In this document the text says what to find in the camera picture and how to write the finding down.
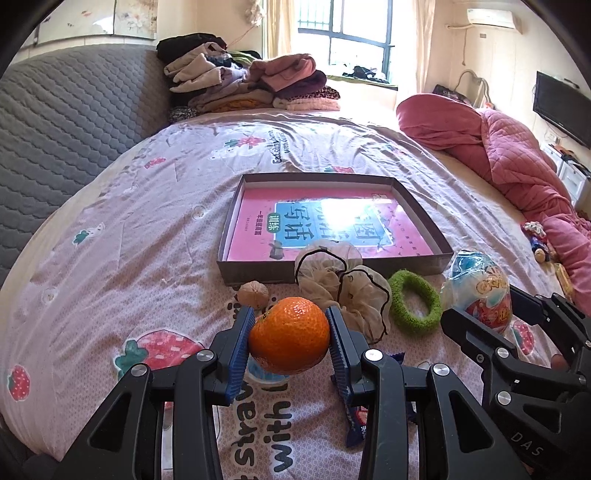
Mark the red blue Kinder egg toy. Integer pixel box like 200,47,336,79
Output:
440,250,512,333

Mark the person's right hand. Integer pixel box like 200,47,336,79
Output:
551,354,569,372

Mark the green fuzzy hair ring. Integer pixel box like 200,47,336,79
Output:
386,269,444,336

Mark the white wall air conditioner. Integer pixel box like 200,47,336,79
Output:
467,8,519,30

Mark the black flat television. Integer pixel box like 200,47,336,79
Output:
533,71,591,148

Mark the blue Oreo cookie packet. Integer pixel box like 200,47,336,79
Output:
331,351,417,449

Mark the pink quilted blanket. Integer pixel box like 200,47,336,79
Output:
397,94,590,314

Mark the white drawer cabinet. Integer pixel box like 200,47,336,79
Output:
542,144,590,210

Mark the shallow grey cardboard box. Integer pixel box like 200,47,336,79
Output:
217,173,454,286

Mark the pink strawberry print bedsheet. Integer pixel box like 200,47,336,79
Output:
1,112,560,476

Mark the large orange mandarin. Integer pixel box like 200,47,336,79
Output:
249,297,331,375

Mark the small colourful doll toy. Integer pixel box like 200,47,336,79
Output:
521,221,552,264

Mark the cream curtain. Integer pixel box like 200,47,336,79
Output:
245,0,297,58

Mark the pile of folded clothes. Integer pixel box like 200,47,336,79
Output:
156,33,341,123

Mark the walnut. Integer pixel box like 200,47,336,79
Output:
238,281,270,310

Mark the beige polka dot scrunchie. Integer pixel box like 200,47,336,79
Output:
294,240,392,345

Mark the grey quilted headboard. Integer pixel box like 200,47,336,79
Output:
1,44,169,277

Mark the window with dark frame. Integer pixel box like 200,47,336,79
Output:
294,0,394,83

